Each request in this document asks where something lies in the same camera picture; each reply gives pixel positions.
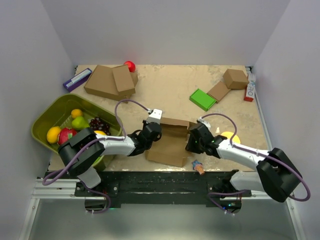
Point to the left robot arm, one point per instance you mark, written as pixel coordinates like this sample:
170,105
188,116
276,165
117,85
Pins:
80,152

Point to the purple toothpaste box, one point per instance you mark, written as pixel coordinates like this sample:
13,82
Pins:
77,80

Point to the brown cardboard box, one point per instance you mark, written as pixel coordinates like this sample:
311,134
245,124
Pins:
170,149

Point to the flat small brown box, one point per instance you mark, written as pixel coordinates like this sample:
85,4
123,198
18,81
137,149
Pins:
218,91

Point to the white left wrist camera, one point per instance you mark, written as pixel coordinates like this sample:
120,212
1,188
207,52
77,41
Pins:
154,115

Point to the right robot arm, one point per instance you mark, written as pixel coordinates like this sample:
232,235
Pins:
273,172

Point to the small brown cube box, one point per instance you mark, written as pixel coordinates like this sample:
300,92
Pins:
235,79

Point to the orange round disc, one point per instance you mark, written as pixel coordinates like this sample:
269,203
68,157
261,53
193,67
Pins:
228,135

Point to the red white toothpaste box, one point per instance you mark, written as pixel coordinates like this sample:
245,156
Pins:
250,89

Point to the purple grapes bunch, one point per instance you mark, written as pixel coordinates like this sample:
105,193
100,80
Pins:
98,124

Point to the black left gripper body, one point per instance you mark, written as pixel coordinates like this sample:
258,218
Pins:
144,124

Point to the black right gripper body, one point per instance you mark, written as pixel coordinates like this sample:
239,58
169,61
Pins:
195,146

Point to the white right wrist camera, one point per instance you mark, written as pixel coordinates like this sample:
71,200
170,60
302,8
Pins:
204,122

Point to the yellow mango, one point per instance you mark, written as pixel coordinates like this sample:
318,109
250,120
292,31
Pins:
99,132

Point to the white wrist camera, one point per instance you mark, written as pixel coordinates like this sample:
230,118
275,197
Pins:
154,115
204,122

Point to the large flat brown box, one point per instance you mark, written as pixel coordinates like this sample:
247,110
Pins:
101,83

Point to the small orange fruit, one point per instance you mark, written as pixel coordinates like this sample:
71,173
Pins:
76,113

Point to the small colourful toy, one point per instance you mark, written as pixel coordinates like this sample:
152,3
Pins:
197,166

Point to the olive green plastic bin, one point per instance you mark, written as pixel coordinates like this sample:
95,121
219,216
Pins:
59,114

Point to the yellow lemon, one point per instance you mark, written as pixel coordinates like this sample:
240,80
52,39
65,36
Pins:
52,134

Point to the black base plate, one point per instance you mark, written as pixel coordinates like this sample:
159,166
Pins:
160,187

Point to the green paper box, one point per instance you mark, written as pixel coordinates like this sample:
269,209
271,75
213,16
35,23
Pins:
202,99

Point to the red dragon fruit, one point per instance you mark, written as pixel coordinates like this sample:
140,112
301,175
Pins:
65,134

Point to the medium brown box on top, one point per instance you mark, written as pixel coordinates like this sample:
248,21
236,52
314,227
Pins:
123,80

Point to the red apple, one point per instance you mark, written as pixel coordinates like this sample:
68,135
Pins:
131,66

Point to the green pear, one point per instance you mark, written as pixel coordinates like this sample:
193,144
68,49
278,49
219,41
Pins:
79,123

